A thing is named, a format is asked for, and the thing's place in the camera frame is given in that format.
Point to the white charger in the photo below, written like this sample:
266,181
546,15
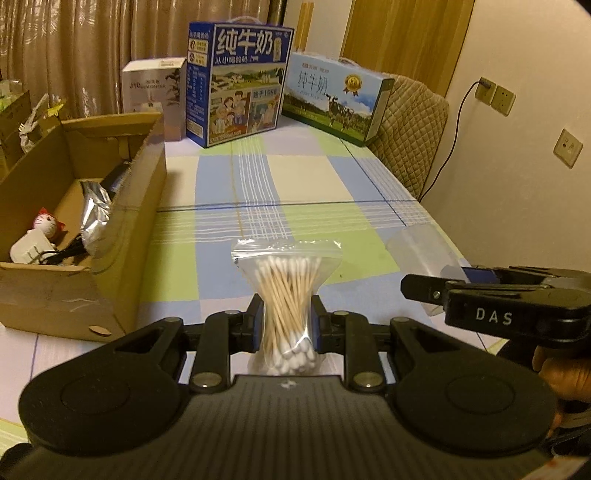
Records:
30,247

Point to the bag of cotton swabs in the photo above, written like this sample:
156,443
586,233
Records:
286,277

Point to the beige curtain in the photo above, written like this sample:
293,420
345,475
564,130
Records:
92,37

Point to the wall socket with plug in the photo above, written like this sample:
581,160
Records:
487,92

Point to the wooden door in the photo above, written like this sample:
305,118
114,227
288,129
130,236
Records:
406,32

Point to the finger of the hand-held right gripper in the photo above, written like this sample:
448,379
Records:
482,275
425,287

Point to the red cat toy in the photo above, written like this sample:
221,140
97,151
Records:
46,224

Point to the black shaver box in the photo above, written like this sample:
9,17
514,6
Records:
115,177

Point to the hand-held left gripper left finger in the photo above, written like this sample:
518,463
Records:
256,323

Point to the clear plastic cup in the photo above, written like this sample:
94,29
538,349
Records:
420,249

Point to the small cardboard box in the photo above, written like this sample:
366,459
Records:
9,138

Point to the chair with quilted beige cover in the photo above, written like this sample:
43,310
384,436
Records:
411,134

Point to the blue milk carton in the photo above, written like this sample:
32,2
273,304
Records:
240,92

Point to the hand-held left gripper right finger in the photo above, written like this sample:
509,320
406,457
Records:
316,323

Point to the person's right hand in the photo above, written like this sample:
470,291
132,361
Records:
568,381

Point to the white humidifier box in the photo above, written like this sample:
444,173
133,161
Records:
152,92

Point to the large cardboard box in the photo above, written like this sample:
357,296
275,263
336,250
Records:
138,221

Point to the green and white milk carton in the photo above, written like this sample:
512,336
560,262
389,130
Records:
323,97

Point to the box of green packets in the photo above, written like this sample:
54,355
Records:
9,92

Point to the beige wall socket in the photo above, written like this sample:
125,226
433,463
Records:
504,99
569,147

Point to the silver foil bag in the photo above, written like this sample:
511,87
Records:
94,217

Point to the plaid tablecloth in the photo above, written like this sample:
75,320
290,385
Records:
295,184

